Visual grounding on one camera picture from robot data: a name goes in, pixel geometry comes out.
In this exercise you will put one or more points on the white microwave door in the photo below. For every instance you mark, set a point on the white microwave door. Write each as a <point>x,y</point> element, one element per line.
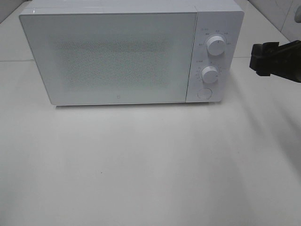
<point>114,58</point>

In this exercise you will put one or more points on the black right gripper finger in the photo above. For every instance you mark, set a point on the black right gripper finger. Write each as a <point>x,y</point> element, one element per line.
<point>289,69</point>
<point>272,50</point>

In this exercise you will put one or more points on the white microwave oven body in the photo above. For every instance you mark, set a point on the white microwave oven body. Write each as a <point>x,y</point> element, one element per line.
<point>214,17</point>

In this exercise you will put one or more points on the round white door button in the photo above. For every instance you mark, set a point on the round white door button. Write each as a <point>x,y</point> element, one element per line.
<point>205,94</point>

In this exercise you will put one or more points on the upper white power knob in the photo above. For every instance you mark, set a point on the upper white power knob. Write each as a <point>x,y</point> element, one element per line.
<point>216,45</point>

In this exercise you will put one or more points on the white timer knob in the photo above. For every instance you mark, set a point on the white timer knob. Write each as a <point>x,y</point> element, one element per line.
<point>209,74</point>

